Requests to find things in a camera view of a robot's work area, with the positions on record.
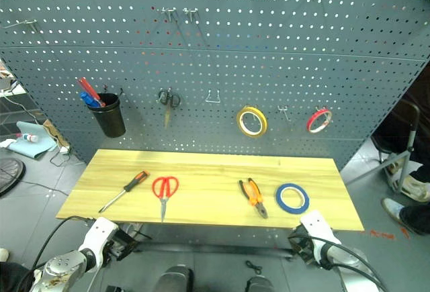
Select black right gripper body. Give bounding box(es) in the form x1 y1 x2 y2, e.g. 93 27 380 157
288 224 316 266

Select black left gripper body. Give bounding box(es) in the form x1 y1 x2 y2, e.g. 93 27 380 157
106 228 139 262

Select red and blue tools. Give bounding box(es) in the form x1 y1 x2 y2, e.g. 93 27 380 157
77 77 106 107

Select grey metal pegboard wall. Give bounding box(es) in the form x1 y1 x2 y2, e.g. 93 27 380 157
0 0 430 172

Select blue tape roll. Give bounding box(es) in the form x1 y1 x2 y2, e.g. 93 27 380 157
275 183 310 214

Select dark rounded shape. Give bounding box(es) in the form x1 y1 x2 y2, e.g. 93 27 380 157
159 264 195 292
244 275 275 292

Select white sneaker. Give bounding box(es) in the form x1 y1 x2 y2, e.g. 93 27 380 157
381 197 410 226

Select dark trouser leg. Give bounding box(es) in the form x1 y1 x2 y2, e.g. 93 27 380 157
398 203 430 236

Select red tape roll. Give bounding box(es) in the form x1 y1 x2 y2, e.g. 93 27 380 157
305 106 333 134

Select beige sneaker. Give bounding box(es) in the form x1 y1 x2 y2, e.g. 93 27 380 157
400 175 430 203

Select black plastic cup holder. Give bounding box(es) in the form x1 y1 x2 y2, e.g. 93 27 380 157
87 93 126 139

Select brown cardboard piece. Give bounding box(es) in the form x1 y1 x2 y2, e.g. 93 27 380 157
42 119 71 149

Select teal cloth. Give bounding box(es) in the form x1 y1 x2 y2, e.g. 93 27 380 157
5 121 58 160

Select black round wheel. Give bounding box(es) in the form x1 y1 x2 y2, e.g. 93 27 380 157
0 157 26 198

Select small silver peg hook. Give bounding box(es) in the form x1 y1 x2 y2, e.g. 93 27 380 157
277 104 291 122

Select yellow tape roll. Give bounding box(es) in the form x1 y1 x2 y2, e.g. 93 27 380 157
235 105 269 139

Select clear plastic bottle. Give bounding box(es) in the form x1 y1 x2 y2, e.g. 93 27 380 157
15 132 39 143

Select silver double peg hook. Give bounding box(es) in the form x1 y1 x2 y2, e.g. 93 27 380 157
182 7 200 23
159 7 178 23

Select long silver peg hook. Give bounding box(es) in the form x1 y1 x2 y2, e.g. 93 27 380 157
2 19 39 34

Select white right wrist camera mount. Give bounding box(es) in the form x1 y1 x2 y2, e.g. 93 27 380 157
299 209 342 249

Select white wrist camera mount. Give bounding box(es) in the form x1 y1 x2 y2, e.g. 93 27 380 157
77 217 120 269
299 209 342 249

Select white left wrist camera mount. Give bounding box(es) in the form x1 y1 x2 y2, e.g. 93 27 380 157
77 217 120 269

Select orange black handled screwdriver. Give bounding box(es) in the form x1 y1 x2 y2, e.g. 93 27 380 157
98 170 151 213

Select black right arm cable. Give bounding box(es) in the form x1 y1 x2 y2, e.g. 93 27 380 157
288 234 390 292

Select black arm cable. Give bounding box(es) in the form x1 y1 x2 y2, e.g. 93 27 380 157
16 215 97 292
288 234 390 292

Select red handled scissors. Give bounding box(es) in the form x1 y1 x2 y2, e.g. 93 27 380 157
151 175 180 223

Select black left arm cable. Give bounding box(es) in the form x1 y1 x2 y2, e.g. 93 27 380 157
16 215 97 292

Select orange handled pliers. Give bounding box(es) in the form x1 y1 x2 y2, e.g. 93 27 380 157
238 177 269 220

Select black table frame bar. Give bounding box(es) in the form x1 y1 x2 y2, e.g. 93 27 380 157
133 242 294 260

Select grey metal chair frame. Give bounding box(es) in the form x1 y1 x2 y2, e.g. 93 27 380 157
345 99 421 193

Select black handled scissors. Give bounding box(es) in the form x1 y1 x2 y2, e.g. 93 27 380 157
157 87 181 129

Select blue handled screwdriver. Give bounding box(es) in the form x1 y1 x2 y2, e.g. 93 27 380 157
79 91 102 109

